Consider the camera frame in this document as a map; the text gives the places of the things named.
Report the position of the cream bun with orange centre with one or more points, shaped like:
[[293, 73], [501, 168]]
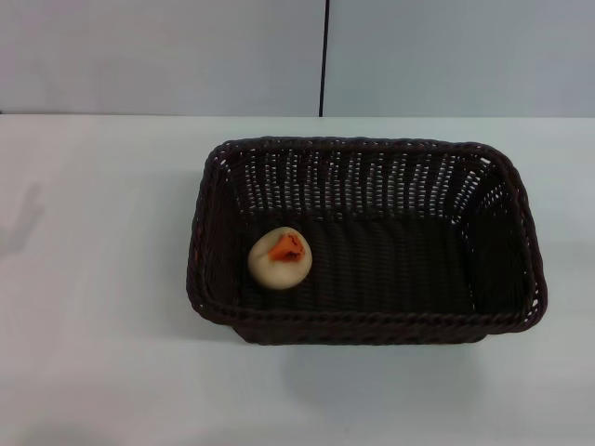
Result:
[[274, 271]]

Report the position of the dark brown woven basket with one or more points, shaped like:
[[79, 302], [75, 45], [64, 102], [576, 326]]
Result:
[[395, 269]]

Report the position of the black vertical wall strip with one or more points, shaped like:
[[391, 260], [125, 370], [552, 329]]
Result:
[[323, 56]]

